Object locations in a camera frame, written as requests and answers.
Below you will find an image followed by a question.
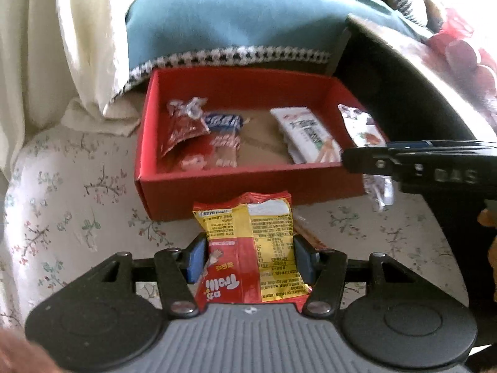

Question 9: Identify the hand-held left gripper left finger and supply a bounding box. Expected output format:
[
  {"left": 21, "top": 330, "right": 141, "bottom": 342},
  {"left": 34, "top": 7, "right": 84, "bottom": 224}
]
[{"left": 87, "top": 237, "right": 206, "bottom": 317}]

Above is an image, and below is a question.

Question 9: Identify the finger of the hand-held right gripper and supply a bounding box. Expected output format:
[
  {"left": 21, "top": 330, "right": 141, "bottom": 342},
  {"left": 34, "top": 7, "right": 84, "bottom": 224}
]
[
  {"left": 342, "top": 145, "right": 400, "bottom": 175},
  {"left": 384, "top": 140, "right": 439, "bottom": 151}
]

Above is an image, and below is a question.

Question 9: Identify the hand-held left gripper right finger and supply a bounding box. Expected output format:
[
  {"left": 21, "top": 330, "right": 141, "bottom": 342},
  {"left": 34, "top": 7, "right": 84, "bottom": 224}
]
[{"left": 293, "top": 235, "right": 406, "bottom": 317}]

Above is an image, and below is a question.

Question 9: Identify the white brown snack packet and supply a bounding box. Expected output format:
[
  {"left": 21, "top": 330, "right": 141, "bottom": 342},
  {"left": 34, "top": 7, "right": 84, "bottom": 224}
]
[{"left": 337, "top": 104, "right": 394, "bottom": 211}]

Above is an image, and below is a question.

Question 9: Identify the yellow red snack packet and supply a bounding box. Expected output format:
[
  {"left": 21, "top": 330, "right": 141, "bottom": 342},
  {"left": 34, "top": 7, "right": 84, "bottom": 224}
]
[{"left": 193, "top": 191, "right": 313, "bottom": 306}]

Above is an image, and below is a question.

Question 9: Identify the white black-print snack packet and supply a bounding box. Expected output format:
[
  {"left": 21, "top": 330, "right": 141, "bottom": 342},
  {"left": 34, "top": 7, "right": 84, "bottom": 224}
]
[{"left": 270, "top": 108, "right": 342, "bottom": 164}]

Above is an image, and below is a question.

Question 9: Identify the red cardboard box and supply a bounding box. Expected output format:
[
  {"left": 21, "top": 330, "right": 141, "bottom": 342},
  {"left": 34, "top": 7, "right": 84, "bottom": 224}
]
[{"left": 134, "top": 67, "right": 389, "bottom": 222}]

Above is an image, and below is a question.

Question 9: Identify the red white-print snack packet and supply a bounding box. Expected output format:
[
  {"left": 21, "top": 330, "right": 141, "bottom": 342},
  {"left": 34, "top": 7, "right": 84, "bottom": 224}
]
[{"left": 161, "top": 98, "right": 210, "bottom": 172}]

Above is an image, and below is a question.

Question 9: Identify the blue clear snack packet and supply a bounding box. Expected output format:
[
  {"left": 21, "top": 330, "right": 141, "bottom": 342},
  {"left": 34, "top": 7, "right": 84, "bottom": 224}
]
[{"left": 204, "top": 112, "right": 249, "bottom": 168}]

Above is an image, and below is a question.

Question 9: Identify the person's right hand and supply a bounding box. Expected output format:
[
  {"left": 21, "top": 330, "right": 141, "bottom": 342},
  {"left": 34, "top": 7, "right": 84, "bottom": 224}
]
[{"left": 476, "top": 208, "right": 497, "bottom": 276}]

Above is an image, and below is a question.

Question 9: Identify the dark coffee table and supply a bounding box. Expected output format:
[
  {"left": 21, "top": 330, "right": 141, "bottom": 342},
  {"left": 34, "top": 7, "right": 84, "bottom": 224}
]
[{"left": 334, "top": 13, "right": 497, "bottom": 319}]

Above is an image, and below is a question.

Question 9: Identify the red apple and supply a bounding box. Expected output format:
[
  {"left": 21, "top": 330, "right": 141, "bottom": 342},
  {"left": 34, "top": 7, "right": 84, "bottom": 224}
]
[
  {"left": 476, "top": 64, "right": 497, "bottom": 98},
  {"left": 446, "top": 41, "right": 479, "bottom": 72}
]

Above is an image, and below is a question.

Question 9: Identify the red plastic bag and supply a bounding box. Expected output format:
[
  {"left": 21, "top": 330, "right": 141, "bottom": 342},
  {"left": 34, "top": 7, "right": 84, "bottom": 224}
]
[{"left": 429, "top": 8, "right": 474, "bottom": 53}]

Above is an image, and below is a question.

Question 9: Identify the orange houndstooth pillow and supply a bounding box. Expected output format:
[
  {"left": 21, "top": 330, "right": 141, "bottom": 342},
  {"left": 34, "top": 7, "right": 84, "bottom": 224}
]
[{"left": 382, "top": 0, "right": 443, "bottom": 32}]

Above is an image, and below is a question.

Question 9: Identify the teal houndstooth-trim blanket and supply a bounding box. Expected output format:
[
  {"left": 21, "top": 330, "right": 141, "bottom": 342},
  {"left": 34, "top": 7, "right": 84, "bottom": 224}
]
[{"left": 124, "top": 0, "right": 428, "bottom": 94}]

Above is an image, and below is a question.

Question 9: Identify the white towel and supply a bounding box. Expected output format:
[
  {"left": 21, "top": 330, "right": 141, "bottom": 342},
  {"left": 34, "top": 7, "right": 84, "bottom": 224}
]
[{"left": 0, "top": 0, "right": 140, "bottom": 136}]

